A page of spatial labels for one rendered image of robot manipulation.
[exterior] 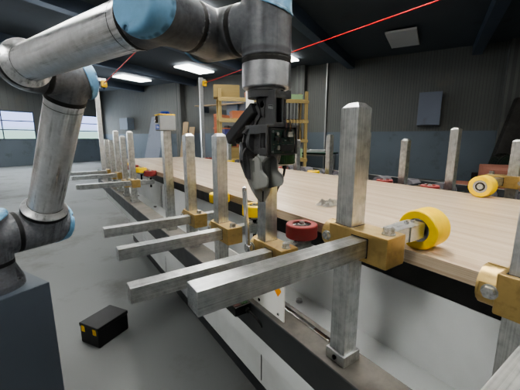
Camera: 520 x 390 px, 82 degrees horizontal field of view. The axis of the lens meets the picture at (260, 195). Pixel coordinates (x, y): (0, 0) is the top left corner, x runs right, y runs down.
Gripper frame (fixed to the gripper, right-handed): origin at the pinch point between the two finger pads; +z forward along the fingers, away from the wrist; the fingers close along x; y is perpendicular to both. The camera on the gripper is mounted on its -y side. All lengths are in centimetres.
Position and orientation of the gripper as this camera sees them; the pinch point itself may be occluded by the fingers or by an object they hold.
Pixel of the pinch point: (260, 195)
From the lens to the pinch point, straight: 61.3
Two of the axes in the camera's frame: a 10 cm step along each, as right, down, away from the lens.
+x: 8.3, -1.0, 5.5
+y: 5.6, 1.6, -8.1
